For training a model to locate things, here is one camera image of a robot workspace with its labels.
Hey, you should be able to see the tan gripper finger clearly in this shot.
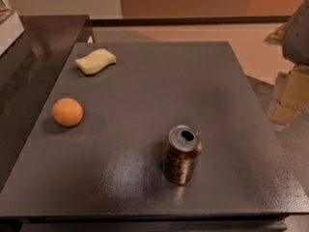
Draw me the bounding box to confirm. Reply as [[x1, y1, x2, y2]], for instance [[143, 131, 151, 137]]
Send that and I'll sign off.
[[265, 24, 287, 44], [267, 64, 309, 126]]

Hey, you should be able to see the orange fruit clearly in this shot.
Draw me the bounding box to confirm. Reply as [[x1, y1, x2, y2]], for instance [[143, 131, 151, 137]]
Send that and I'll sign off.
[[52, 98, 83, 128]]

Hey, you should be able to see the orange soda can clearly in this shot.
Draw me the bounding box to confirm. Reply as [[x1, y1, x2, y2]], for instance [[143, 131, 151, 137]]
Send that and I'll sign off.
[[163, 125, 202, 185]]

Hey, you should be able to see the white box on counter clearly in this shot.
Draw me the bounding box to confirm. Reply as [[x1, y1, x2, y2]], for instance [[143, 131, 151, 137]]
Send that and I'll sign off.
[[0, 13, 24, 56]]

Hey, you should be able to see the yellow sponge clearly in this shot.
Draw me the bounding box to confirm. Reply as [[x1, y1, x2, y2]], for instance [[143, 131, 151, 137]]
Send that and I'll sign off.
[[74, 48, 117, 75]]

